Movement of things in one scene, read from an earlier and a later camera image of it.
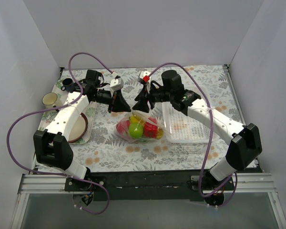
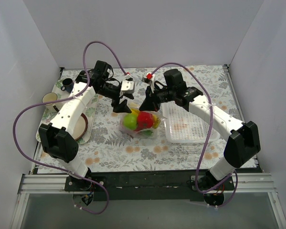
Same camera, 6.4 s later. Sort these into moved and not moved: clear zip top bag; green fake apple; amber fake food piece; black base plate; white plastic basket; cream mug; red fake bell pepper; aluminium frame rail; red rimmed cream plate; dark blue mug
Moved: green fake apple; clear zip top bag; red fake bell pepper; amber fake food piece
Not moved: cream mug; aluminium frame rail; white plastic basket; red rimmed cream plate; black base plate; dark blue mug
